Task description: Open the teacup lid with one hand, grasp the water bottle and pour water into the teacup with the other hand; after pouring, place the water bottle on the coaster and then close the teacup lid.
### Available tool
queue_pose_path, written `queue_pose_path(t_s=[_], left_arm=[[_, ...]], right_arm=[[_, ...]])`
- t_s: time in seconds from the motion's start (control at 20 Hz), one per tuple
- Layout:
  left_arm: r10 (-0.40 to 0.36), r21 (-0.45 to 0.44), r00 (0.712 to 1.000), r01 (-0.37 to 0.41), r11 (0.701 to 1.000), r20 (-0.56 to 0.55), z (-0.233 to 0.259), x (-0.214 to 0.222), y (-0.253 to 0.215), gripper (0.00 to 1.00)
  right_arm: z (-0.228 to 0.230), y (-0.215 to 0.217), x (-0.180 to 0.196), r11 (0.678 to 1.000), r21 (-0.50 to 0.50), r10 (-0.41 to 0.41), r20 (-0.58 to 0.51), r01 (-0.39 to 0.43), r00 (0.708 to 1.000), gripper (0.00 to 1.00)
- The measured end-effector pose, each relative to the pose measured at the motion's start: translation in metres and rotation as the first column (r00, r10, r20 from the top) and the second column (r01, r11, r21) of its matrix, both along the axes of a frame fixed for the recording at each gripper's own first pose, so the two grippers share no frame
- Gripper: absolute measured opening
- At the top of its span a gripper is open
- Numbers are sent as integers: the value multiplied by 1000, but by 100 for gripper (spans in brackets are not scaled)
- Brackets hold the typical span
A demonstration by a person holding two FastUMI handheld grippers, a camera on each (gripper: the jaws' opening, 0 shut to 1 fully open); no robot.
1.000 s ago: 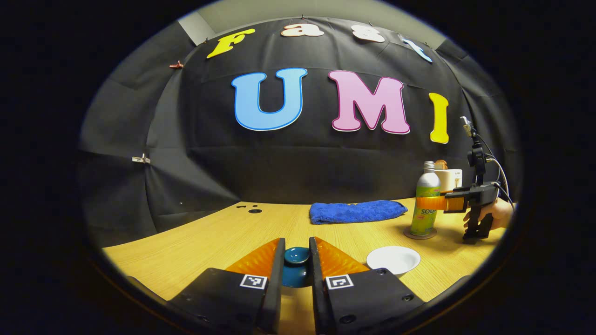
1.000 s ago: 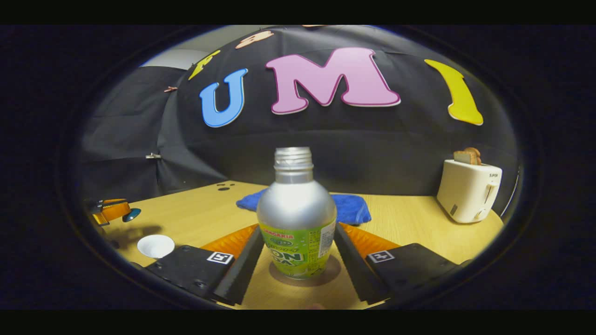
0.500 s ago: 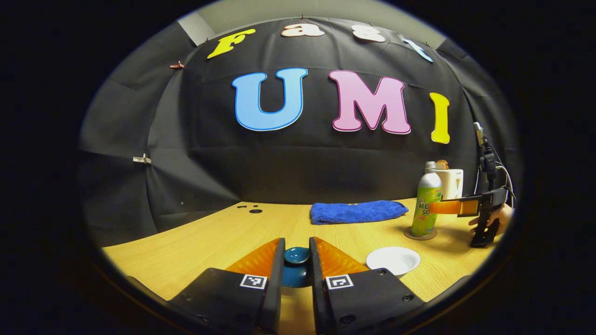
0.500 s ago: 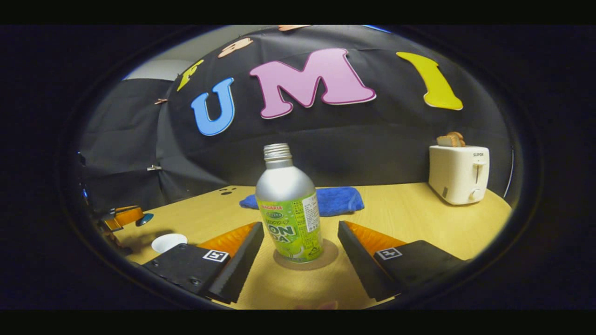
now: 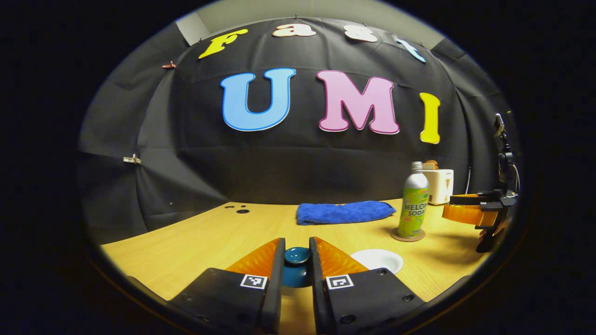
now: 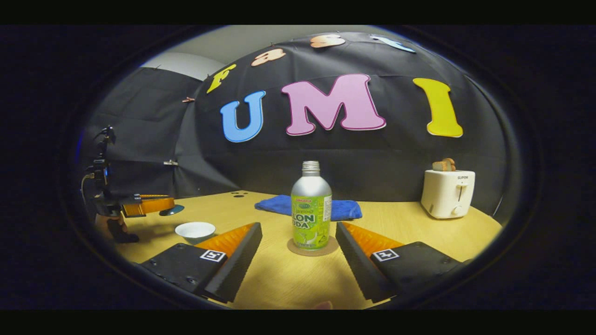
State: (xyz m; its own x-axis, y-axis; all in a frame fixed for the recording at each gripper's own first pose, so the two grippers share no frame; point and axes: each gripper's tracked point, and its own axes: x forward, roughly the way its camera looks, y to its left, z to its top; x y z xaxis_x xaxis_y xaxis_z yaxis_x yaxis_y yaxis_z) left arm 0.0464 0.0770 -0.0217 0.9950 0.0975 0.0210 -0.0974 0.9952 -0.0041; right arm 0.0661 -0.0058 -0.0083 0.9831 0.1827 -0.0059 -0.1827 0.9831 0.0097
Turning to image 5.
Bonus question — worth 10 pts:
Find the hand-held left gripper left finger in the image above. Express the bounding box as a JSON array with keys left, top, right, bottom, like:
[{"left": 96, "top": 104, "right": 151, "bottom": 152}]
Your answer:
[{"left": 168, "top": 237, "right": 286, "bottom": 335}]

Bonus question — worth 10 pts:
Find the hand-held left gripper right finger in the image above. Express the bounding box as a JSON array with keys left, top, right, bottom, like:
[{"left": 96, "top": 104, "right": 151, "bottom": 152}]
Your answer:
[{"left": 309, "top": 236, "right": 427, "bottom": 335}]

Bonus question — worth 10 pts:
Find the dark teal teacup lid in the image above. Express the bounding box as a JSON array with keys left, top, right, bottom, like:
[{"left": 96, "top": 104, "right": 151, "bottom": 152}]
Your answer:
[{"left": 283, "top": 247, "right": 312, "bottom": 288}]

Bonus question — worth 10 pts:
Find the green silver water bottle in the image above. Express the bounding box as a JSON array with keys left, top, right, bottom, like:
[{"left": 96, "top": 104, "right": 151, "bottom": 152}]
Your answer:
[{"left": 397, "top": 161, "right": 430, "bottom": 238}]

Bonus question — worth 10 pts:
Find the round brown coaster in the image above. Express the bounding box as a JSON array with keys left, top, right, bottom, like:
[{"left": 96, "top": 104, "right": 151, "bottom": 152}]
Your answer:
[{"left": 390, "top": 227, "right": 426, "bottom": 242}]

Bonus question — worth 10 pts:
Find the white teacup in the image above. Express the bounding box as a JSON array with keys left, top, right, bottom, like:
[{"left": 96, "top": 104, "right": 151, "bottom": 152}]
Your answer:
[{"left": 350, "top": 248, "right": 404, "bottom": 274}]

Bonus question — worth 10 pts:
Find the white toaster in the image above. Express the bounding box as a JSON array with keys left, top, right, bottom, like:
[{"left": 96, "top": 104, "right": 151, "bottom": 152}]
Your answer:
[{"left": 423, "top": 169, "right": 454, "bottom": 206}]

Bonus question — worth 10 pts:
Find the black clamp stand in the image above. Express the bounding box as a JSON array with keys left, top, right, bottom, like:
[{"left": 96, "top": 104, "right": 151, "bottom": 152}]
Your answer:
[{"left": 493, "top": 113, "right": 520, "bottom": 192}]

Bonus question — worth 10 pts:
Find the blue towel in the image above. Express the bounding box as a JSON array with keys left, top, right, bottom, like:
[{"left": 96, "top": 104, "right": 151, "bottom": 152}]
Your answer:
[{"left": 297, "top": 201, "right": 397, "bottom": 226}]

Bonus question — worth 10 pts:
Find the black backdrop cloth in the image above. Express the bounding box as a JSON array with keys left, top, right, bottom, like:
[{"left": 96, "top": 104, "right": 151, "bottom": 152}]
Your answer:
[{"left": 77, "top": 16, "right": 520, "bottom": 245}]

